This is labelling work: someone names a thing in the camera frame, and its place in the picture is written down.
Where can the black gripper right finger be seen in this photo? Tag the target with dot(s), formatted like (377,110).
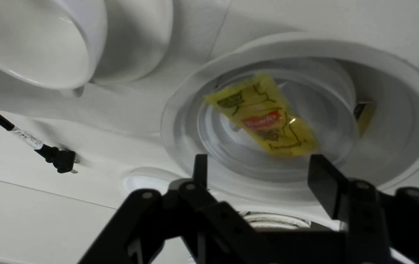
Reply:
(365,225)

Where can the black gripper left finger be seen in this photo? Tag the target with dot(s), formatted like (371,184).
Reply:
(170,229)

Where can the small translucent white cup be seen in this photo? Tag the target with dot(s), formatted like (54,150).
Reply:
(218,141)

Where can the white bowl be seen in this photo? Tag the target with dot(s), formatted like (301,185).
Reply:
(405,88)

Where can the small yellow black packet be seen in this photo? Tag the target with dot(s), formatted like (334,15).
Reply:
(365,118)

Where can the yellow sauce packet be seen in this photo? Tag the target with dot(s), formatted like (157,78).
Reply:
(262,112)

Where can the printed paper cup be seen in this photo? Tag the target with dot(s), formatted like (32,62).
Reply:
(33,38)

